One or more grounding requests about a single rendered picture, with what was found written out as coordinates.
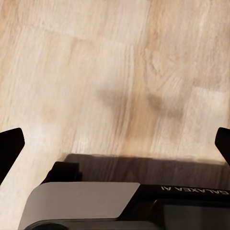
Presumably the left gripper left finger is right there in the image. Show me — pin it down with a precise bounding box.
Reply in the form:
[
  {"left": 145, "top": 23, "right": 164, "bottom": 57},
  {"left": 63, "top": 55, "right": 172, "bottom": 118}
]
[{"left": 0, "top": 127, "right": 25, "bottom": 185}]

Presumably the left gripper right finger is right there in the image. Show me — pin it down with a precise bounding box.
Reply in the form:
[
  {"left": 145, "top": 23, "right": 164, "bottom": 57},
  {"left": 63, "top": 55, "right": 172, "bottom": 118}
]
[{"left": 215, "top": 127, "right": 230, "bottom": 166}]

